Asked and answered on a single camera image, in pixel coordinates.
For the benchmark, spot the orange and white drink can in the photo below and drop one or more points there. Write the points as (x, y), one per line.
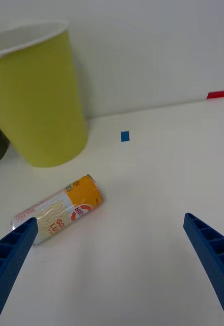
(79, 196)

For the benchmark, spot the yellow-green plastic bin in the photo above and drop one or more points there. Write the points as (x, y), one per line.
(40, 102)

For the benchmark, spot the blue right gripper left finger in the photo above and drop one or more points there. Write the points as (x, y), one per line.
(10, 259)

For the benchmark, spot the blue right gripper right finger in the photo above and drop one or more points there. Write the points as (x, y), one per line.
(213, 259)

